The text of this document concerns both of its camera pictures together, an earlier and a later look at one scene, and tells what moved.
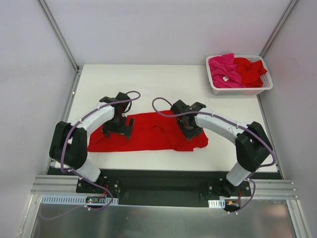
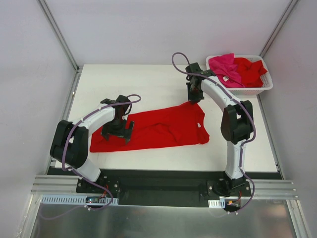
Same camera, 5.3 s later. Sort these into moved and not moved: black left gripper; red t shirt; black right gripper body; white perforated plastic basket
Moved: black right gripper body
Not moved: white perforated plastic basket; black left gripper; red t shirt
